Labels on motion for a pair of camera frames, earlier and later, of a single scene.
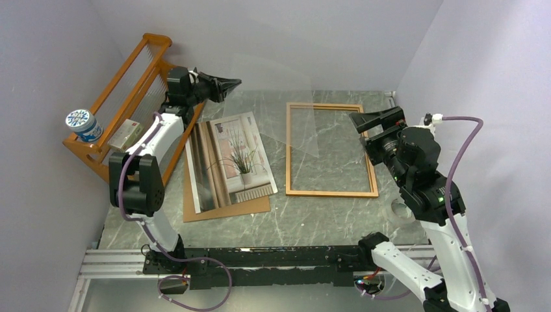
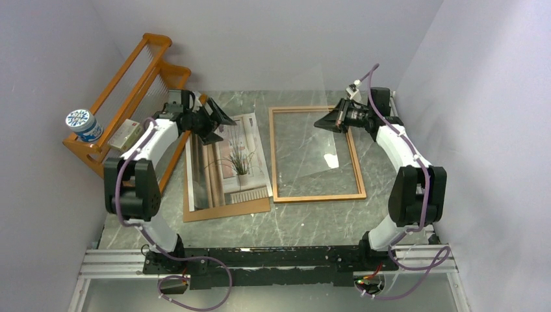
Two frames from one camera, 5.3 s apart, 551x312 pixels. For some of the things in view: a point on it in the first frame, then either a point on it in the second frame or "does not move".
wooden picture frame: (374, 193) to (361, 194)
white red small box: (126, 135) does not move
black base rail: (261, 268) does not move
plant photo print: (228, 162) does not move
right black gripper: (390, 120) to (333, 121)
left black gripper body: (200, 91) to (202, 123)
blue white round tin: (84, 123) does not move
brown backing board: (258, 205) does not move
